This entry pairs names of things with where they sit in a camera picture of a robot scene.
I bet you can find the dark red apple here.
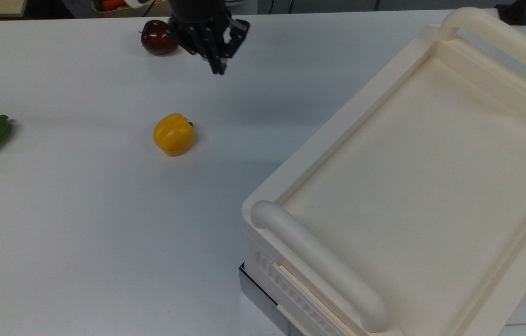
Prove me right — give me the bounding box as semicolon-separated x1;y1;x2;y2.
140;19;180;56

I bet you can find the cream cabinet carry handle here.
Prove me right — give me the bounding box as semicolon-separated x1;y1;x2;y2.
438;7;526;106
250;200;388;333

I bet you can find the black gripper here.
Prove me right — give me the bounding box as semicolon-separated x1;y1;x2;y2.
165;0;250;75

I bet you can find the cream plastic tray with handles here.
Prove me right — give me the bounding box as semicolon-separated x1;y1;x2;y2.
242;7;526;336

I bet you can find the black camera stand base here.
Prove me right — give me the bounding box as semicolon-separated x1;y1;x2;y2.
495;0;526;26

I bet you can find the yellow box of objects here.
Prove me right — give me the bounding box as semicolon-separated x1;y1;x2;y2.
91;0;173;18

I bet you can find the yellow bell pepper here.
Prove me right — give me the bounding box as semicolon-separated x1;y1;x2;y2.
153;113;196;157

